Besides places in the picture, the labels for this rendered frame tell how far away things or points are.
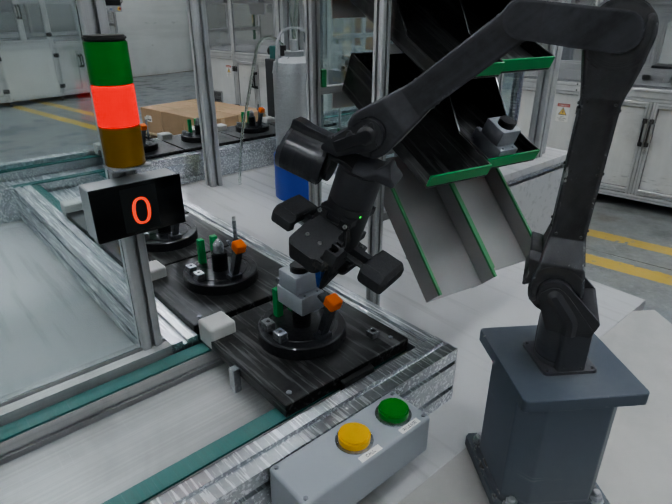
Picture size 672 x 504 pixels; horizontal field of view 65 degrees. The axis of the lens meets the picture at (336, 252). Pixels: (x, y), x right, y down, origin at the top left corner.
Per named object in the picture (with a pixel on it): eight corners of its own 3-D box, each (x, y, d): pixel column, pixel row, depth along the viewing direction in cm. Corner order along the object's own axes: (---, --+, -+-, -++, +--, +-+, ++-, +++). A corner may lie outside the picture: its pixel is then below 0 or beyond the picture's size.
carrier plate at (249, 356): (407, 348, 85) (408, 337, 84) (286, 418, 70) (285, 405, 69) (313, 292, 101) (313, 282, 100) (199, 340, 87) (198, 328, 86)
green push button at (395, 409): (414, 419, 70) (415, 408, 69) (393, 434, 67) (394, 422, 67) (392, 404, 73) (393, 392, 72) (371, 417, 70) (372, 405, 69)
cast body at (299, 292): (324, 307, 82) (324, 266, 79) (302, 317, 79) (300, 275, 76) (292, 287, 87) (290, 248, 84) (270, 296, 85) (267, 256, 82)
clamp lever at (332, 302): (331, 334, 80) (344, 300, 75) (321, 339, 79) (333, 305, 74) (317, 317, 82) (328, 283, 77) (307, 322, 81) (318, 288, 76)
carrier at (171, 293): (308, 289, 102) (307, 229, 97) (195, 336, 88) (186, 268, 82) (242, 249, 118) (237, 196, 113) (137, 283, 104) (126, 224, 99)
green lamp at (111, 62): (140, 83, 65) (133, 40, 63) (98, 87, 62) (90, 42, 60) (124, 79, 68) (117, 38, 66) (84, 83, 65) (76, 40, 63)
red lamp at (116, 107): (146, 125, 67) (140, 84, 65) (106, 130, 64) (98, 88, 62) (130, 119, 70) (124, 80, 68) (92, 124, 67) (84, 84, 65)
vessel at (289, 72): (327, 152, 173) (326, 26, 157) (293, 159, 164) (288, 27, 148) (301, 144, 182) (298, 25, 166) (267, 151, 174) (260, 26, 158)
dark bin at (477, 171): (486, 176, 89) (506, 140, 84) (426, 189, 83) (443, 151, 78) (398, 85, 104) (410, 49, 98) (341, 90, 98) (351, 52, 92)
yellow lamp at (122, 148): (152, 163, 69) (146, 125, 67) (113, 170, 66) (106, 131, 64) (136, 156, 72) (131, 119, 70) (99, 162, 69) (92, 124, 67)
